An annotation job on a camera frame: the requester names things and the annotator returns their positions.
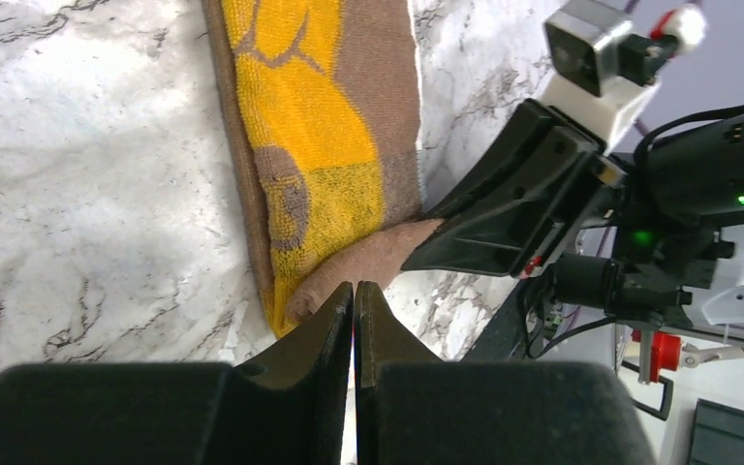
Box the yellow towel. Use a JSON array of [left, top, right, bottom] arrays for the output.
[[204, 1, 437, 337]]

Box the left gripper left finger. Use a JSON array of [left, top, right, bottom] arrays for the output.
[[0, 283, 353, 464]]

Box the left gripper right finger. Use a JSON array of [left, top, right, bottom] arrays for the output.
[[354, 281, 654, 464]]

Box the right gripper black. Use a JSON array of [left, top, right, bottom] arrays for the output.
[[402, 99, 626, 278]]

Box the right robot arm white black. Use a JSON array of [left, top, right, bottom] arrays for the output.
[[403, 99, 744, 330]]

